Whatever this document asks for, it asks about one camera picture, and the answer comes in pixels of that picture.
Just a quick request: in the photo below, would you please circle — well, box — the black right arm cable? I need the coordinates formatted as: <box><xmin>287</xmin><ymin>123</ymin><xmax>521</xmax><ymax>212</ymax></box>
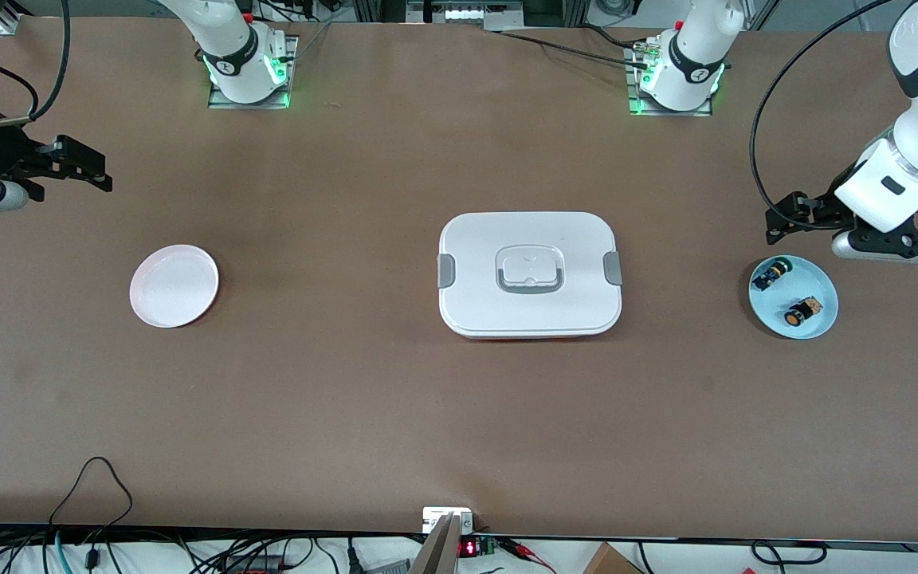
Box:
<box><xmin>0</xmin><ymin>0</ymin><xmax>72</xmax><ymax>127</ymax></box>

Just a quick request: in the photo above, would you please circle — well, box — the grey clear lid handle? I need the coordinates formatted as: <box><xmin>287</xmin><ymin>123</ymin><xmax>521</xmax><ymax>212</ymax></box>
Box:
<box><xmin>495</xmin><ymin>244</ymin><xmax>566</xmax><ymax>295</ymax></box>

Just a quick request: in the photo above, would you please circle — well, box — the orange push button switch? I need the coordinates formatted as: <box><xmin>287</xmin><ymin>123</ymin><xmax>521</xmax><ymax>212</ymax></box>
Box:
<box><xmin>783</xmin><ymin>297</ymin><xmax>822</xmax><ymax>328</ymax></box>

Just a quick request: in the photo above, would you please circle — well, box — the white power strip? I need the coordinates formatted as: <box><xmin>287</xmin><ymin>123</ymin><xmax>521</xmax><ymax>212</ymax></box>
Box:
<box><xmin>406</xmin><ymin>0</ymin><xmax>525</xmax><ymax>25</ymax></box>

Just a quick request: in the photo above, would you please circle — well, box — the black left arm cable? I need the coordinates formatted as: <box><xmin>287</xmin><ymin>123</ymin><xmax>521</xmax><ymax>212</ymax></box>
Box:
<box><xmin>749</xmin><ymin>0</ymin><xmax>898</xmax><ymax>210</ymax></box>

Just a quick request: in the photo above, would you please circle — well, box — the white round plate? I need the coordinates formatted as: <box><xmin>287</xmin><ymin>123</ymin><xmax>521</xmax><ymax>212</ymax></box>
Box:
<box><xmin>129</xmin><ymin>244</ymin><xmax>220</xmax><ymax>329</ymax></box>

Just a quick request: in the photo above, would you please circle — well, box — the green push button switch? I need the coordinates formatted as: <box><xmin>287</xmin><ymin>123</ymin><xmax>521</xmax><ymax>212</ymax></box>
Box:
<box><xmin>752</xmin><ymin>257</ymin><xmax>794</xmax><ymax>292</ymax></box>

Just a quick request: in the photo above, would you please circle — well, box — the light blue round plate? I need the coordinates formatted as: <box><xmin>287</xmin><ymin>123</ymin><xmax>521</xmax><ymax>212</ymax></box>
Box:
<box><xmin>748</xmin><ymin>255</ymin><xmax>839</xmax><ymax>340</ymax></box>

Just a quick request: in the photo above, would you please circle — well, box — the red black clip lead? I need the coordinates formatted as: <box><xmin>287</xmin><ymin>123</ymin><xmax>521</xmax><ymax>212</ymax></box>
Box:
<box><xmin>499</xmin><ymin>538</ymin><xmax>557</xmax><ymax>573</ymax></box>

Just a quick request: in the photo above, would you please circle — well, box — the small white block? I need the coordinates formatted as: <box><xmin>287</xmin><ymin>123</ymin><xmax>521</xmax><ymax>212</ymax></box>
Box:
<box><xmin>422</xmin><ymin>507</ymin><xmax>474</xmax><ymax>535</ymax></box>

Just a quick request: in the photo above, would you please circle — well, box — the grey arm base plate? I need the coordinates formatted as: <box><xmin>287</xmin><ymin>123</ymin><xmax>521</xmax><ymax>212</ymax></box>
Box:
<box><xmin>625</xmin><ymin>44</ymin><xmax>716</xmax><ymax>118</ymax></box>
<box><xmin>206</xmin><ymin>33</ymin><xmax>299</xmax><ymax>110</ymax></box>

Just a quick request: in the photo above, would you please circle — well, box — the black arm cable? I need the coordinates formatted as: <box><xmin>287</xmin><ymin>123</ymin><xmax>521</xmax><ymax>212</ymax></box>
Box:
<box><xmin>749</xmin><ymin>0</ymin><xmax>898</xmax><ymax>210</ymax></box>
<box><xmin>0</xmin><ymin>0</ymin><xmax>72</xmax><ymax>127</ymax></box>

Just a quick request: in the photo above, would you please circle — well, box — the black looped cable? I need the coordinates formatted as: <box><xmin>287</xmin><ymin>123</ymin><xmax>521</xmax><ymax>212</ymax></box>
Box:
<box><xmin>49</xmin><ymin>456</ymin><xmax>135</xmax><ymax>568</ymax></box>

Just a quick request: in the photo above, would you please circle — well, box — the brown cardboard box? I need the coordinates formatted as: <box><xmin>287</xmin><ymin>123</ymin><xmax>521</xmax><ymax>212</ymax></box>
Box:
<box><xmin>583</xmin><ymin>542</ymin><xmax>645</xmax><ymax>574</ymax></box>

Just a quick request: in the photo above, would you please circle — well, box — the thin black tabletop cable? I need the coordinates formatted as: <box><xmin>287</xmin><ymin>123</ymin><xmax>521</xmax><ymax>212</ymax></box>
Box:
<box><xmin>495</xmin><ymin>28</ymin><xmax>651</xmax><ymax>73</ymax></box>

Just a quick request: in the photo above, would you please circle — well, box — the grey aluminium bar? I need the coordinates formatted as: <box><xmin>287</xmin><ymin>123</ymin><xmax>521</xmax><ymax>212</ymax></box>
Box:
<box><xmin>410</xmin><ymin>513</ymin><xmax>461</xmax><ymax>574</ymax></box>

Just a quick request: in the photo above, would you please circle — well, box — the white lidded storage box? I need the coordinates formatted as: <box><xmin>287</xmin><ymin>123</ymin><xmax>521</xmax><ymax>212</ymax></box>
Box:
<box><xmin>437</xmin><ymin>211</ymin><xmax>623</xmax><ymax>340</ymax></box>

